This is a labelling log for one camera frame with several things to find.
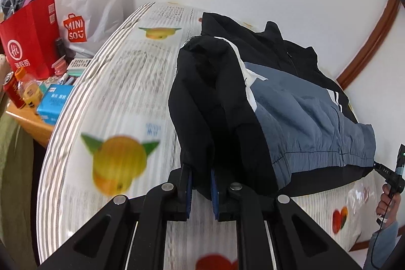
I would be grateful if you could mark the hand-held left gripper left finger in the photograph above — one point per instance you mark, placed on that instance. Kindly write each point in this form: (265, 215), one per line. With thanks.
(188, 191)

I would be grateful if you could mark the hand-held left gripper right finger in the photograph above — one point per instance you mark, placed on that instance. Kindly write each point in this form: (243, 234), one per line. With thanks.
(215, 194)

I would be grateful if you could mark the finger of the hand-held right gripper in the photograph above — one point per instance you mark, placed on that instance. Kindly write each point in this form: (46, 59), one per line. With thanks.
(378, 166)

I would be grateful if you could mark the black white blue zip jacket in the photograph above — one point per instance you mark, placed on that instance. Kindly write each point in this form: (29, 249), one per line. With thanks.
(284, 105)

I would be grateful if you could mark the person's right forearm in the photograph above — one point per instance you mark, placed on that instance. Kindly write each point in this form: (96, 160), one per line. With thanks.
(384, 244)

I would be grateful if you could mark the person's right hand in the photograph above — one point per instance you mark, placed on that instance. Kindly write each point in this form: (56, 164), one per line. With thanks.
(386, 210)

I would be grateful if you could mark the fruit print tablecloth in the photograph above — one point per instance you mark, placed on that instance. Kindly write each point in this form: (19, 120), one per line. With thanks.
(126, 83)

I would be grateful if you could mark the blue tissue box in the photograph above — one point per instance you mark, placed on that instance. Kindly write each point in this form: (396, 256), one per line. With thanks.
(53, 102)

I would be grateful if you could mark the wooden nightstand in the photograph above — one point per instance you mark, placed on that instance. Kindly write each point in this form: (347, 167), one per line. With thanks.
(34, 127)

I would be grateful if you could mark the white remote control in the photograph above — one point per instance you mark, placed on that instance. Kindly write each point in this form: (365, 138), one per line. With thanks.
(79, 63)

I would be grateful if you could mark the green bed sheet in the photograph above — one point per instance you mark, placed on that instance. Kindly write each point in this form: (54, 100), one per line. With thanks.
(15, 178)

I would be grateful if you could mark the small pink container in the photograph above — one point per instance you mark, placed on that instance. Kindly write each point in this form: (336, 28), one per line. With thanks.
(59, 67)

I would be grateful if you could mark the orange drink bottle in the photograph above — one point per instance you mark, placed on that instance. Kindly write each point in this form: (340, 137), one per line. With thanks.
(30, 91)

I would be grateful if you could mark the red drink can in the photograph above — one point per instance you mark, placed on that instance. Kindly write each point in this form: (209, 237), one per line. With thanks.
(12, 91)

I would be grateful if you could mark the red paper bag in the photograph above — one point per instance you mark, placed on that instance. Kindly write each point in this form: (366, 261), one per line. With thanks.
(28, 36)

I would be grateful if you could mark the brown wooden door frame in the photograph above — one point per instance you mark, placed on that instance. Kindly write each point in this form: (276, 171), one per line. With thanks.
(370, 48)

